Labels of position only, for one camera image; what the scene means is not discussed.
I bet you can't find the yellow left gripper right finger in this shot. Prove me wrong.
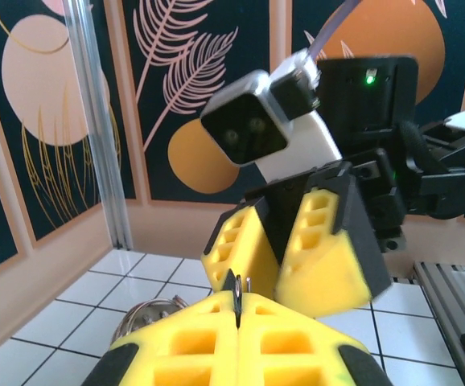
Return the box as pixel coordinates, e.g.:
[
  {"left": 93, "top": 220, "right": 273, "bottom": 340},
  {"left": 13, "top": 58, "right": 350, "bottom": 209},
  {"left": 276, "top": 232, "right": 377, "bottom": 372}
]
[{"left": 236, "top": 291, "right": 393, "bottom": 386}]

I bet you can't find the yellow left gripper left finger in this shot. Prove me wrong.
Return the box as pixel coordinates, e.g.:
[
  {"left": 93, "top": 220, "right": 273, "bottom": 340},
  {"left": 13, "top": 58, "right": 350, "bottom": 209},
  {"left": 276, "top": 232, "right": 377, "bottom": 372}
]
[{"left": 80, "top": 290, "right": 241, "bottom": 386}]

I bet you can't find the metal strap with key rings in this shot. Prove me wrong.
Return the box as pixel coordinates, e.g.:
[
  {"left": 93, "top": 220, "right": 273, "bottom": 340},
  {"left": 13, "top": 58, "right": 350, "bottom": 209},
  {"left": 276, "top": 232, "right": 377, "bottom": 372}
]
[{"left": 114, "top": 268, "right": 253, "bottom": 347}]

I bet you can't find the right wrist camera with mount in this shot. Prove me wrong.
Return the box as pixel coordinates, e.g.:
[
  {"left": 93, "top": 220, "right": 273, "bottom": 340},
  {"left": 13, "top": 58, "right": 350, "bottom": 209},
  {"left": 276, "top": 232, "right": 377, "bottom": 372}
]
[{"left": 198, "top": 47, "right": 344, "bottom": 185}]

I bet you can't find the long aluminium mounting rail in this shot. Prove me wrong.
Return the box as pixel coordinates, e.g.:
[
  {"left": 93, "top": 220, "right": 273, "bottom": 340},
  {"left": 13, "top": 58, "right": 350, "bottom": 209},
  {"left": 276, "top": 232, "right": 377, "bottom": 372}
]
[{"left": 412, "top": 260, "right": 465, "bottom": 386}]

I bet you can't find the aluminium corner post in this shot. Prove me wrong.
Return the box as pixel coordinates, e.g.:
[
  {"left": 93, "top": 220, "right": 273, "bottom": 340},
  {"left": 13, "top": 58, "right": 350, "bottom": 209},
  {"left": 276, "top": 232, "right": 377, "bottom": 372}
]
[{"left": 61, "top": 0, "right": 134, "bottom": 251}]

